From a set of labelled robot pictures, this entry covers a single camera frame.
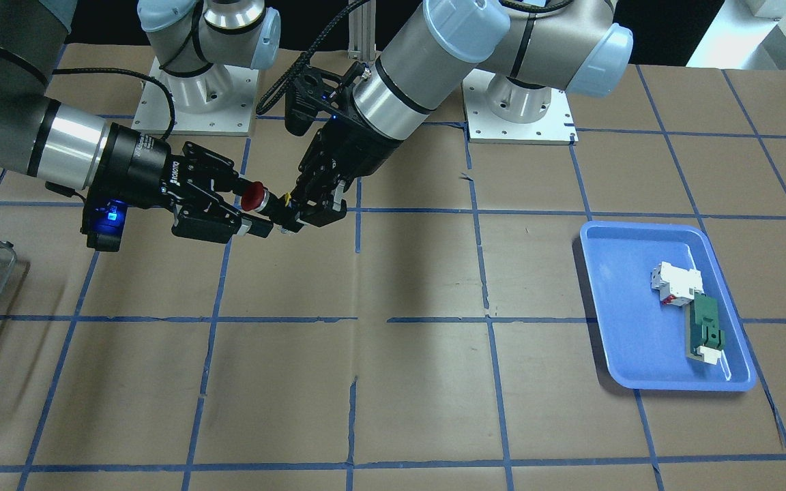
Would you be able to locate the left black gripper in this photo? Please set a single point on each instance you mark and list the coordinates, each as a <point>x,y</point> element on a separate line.
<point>354,151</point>

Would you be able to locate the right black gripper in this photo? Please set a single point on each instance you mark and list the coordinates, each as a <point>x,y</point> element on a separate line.
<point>139,166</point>

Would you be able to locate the red emergency stop button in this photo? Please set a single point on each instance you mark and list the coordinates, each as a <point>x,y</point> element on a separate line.
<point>257,198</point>

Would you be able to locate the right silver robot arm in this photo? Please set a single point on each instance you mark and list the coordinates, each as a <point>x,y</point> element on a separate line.
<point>104,132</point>

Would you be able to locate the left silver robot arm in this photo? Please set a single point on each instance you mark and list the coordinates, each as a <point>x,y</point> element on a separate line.
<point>575,46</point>

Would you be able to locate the blue plastic tray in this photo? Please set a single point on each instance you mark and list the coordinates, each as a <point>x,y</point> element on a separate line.
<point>645,341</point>

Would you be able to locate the white circuit breaker module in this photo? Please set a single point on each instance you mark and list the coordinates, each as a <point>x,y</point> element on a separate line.
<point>676,286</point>

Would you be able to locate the green terminal block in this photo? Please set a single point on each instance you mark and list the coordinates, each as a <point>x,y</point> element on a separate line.
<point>705,340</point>

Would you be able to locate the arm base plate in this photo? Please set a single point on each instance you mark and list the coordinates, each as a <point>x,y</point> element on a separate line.
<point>500,112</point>
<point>219,102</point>

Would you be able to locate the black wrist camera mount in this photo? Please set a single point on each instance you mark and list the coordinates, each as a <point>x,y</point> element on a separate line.
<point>314,90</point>

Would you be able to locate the right arm camera mount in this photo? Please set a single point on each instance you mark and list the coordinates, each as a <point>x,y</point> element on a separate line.
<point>103,222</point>

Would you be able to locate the aluminium frame post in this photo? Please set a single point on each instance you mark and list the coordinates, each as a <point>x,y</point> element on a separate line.
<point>361,28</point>

